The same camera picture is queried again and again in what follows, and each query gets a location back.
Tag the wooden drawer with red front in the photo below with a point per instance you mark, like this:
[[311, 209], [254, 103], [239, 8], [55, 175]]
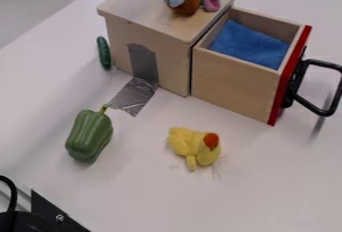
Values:
[[240, 79]]

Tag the grey tape strip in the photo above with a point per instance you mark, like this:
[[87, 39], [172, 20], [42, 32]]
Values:
[[138, 81]]

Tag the yellow plush duck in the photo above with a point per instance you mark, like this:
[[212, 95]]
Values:
[[193, 146]]

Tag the green toy cucumber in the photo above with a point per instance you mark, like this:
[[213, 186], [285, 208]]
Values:
[[104, 52]]

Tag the wooden cabinet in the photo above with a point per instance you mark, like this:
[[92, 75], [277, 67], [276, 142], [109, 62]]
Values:
[[147, 22]]

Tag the green toy pepper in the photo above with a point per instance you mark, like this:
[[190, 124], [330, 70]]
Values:
[[89, 135]]

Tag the blue cloth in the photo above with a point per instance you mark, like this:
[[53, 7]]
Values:
[[251, 44]]

